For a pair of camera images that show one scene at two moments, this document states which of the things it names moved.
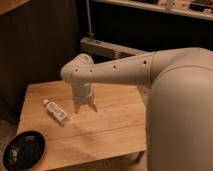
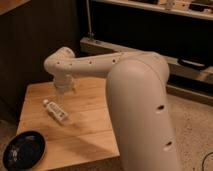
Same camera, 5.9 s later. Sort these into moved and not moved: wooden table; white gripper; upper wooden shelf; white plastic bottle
Moved: white gripper
Not moved: wooden table; white plastic bottle; upper wooden shelf
